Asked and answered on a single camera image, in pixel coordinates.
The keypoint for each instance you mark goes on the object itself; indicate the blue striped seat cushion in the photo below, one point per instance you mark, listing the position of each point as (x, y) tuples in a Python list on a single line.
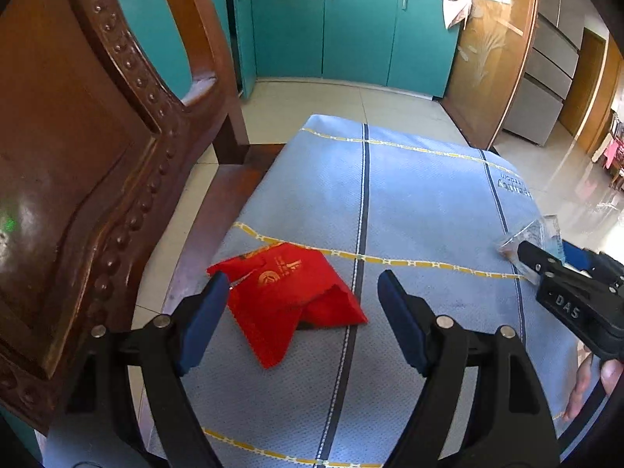
[(419, 190)]

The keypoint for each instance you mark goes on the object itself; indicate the pink hanging clothes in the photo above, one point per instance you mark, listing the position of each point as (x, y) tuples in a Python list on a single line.
[(612, 153)]

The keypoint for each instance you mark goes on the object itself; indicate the pink hanging cloth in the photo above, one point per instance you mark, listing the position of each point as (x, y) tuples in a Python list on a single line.
[(456, 2)]

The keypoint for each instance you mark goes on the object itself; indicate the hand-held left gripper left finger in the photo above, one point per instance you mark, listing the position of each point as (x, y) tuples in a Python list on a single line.
[(202, 321)]

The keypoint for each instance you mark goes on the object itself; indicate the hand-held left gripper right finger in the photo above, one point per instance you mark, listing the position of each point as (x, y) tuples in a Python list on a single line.
[(399, 317)]

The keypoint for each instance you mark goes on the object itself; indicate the red plastic bag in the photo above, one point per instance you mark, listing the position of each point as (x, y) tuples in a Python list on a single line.
[(287, 292)]

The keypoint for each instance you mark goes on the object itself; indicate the grey refrigerator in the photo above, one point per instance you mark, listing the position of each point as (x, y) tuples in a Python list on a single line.
[(546, 58)]

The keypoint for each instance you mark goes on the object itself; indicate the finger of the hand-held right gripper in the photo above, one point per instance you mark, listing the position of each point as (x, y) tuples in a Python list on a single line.
[(536, 261), (592, 263)]

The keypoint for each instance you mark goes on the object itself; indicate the wooden glass door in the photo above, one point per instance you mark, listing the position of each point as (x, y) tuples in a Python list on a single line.
[(487, 53)]

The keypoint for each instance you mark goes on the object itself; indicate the person's right hand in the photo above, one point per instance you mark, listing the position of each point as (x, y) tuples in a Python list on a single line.
[(582, 385)]

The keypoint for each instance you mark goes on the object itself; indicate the carved wooden chair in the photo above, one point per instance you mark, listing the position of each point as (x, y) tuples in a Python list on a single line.
[(63, 156)]

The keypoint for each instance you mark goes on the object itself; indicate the small clear plastic wrapper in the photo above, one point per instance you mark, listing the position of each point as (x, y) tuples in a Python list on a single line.
[(536, 234)]

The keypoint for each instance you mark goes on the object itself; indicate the brown wooden room door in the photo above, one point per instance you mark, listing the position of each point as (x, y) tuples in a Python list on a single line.
[(582, 83)]

